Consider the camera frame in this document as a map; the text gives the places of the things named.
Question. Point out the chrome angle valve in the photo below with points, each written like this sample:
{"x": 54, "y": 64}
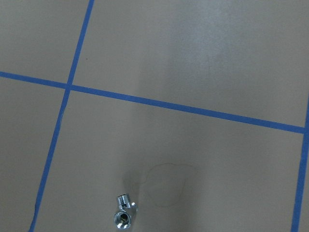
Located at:
{"x": 125, "y": 215}

